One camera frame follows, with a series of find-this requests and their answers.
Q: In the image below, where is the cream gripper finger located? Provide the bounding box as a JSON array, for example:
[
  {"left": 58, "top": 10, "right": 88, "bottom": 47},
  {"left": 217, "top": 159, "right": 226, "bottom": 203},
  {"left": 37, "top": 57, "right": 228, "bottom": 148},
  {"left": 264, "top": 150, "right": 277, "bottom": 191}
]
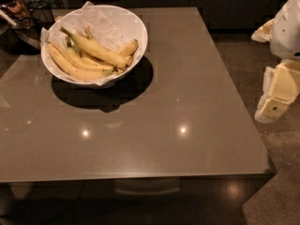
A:
[
  {"left": 251, "top": 20, "right": 274, "bottom": 43},
  {"left": 255, "top": 60, "right": 300, "bottom": 123}
]

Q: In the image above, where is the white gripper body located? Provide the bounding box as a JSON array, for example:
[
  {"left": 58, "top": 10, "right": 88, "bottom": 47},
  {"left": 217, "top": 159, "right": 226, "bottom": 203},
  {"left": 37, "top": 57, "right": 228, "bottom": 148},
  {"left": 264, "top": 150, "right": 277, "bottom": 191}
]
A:
[{"left": 270, "top": 0, "right": 300, "bottom": 60}]

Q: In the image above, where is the long yellow banana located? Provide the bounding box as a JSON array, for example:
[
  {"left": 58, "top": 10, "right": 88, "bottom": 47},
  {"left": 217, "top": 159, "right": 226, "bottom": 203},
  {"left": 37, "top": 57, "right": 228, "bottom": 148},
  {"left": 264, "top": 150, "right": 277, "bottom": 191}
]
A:
[{"left": 60, "top": 26, "right": 127, "bottom": 68}]

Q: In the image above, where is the small right yellow banana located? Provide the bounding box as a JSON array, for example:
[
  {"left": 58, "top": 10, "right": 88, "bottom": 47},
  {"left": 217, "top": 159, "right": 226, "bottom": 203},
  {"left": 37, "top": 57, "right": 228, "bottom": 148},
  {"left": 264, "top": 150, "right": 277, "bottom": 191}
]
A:
[{"left": 119, "top": 39, "right": 139, "bottom": 56}]

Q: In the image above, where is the white bowl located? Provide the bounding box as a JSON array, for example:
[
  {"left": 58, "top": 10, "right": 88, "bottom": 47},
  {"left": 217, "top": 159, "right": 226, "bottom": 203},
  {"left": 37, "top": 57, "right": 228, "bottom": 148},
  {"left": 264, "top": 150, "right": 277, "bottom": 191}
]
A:
[{"left": 40, "top": 4, "right": 149, "bottom": 89}]

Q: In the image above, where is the middle yellow banana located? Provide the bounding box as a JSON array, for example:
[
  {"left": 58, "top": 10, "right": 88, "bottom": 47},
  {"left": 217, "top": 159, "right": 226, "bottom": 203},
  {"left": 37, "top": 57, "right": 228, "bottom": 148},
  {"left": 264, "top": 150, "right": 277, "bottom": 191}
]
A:
[{"left": 66, "top": 37, "right": 113, "bottom": 71}]

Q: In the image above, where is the front outer yellow banana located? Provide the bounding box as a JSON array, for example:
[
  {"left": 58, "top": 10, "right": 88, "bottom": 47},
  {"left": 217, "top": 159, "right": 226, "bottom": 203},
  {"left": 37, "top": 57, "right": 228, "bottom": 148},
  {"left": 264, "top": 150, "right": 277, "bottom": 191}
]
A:
[{"left": 47, "top": 42, "right": 113, "bottom": 83}]

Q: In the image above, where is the white paper liner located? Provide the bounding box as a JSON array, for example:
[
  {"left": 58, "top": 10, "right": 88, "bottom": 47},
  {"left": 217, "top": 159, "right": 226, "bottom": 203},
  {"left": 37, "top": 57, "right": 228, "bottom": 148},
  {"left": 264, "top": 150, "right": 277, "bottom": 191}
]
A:
[{"left": 41, "top": 2, "right": 124, "bottom": 86}]

